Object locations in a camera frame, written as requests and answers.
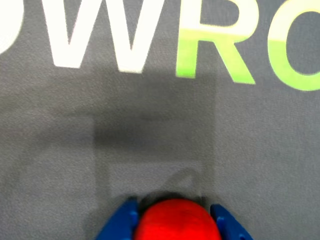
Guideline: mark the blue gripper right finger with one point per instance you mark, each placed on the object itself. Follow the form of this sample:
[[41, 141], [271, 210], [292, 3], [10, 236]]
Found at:
[[231, 225]]

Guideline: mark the red ball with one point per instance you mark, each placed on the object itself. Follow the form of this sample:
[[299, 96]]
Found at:
[[177, 221]]

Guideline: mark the grey mat with NOWROBO print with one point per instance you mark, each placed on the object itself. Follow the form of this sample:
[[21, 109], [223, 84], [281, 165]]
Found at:
[[160, 112]]

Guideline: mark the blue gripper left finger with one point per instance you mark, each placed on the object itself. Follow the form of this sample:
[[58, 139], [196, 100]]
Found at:
[[120, 222]]

